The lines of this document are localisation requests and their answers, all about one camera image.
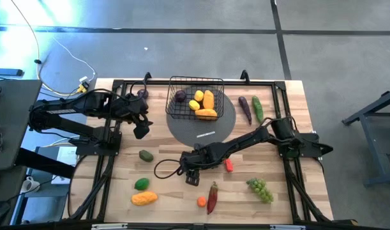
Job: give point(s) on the small black floor puck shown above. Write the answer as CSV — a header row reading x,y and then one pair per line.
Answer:
x,y
37,61

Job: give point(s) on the dark grey desk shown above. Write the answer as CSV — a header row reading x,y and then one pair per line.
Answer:
x,y
16,121

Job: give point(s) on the green lime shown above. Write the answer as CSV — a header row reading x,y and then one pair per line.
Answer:
x,y
141,184

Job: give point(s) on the purple eggplant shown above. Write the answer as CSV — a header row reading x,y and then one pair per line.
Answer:
x,y
244,108

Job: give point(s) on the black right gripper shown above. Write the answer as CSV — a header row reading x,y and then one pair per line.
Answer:
x,y
194,159

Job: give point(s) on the white plug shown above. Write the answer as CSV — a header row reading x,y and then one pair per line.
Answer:
x,y
84,79

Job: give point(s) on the dark green avocado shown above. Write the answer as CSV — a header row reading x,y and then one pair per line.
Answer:
x,y
146,156

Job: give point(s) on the white paper sheet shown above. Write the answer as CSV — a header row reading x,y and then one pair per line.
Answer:
x,y
67,157

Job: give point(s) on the small orange fruit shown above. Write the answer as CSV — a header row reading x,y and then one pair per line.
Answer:
x,y
201,202

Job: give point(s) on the silver metal bracket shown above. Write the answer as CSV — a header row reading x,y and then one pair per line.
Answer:
x,y
287,227
108,227

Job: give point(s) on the dark red chili pepper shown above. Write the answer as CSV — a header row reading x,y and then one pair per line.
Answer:
x,y
212,199

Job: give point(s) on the black diagonal bar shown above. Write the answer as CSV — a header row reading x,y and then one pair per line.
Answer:
x,y
44,163

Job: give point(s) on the green cucumber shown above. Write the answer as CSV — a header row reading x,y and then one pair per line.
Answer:
x,y
258,109

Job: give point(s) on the dark purple round fruit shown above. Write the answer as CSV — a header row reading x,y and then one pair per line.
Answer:
x,y
180,96
143,93

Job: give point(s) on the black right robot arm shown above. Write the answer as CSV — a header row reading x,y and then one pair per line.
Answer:
x,y
239,145

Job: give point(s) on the flat blue device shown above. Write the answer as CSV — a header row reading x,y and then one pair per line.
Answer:
x,y
6,72

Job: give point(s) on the yellow orange mango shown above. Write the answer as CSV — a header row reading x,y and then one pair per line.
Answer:
x,y
206,113

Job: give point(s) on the white mug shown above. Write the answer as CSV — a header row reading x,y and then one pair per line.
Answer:
x,y
30,185

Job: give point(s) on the grey round plate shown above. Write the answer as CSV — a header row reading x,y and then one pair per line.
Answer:
x,y
188,134

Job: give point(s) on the yellow lemon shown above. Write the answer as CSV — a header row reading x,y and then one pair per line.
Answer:
x,y
194,105
198,96

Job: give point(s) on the green grape bunch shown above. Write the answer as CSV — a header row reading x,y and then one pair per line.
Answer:
x,y
261,190

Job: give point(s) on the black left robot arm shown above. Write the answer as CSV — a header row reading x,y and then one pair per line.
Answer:
x,y
86,103

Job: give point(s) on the black aluminium table frame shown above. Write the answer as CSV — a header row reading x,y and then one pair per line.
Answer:
x,y
175,227

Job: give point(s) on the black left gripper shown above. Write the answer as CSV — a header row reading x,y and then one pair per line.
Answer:
x,y
131,110

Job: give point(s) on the black frame clamp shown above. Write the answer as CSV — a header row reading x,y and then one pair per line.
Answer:
x,y
244,76
146,77

